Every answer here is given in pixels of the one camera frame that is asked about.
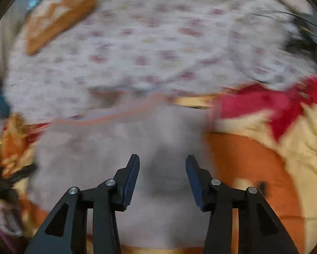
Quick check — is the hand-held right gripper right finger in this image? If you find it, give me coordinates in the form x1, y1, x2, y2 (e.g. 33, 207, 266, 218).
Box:
185, 155, 300, 254

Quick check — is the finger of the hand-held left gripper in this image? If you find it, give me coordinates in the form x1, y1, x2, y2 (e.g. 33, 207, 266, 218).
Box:
0, 163, 38, 202

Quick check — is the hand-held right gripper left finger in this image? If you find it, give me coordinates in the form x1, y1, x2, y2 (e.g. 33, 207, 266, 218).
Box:
25, 154, 140, 254

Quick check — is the beige zip jacket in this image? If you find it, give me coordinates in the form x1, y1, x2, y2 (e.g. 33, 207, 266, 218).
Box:
29, 92, 228, 250

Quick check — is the floral quilt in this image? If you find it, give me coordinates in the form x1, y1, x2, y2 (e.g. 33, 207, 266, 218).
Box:
2, 0, 317, 122

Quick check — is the orange plush towel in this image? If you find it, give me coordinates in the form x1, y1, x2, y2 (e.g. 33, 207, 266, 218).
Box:
23, 0, 99, 56

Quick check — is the black cable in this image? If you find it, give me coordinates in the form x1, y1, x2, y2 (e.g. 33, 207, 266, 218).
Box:
287, 11, 317, 56

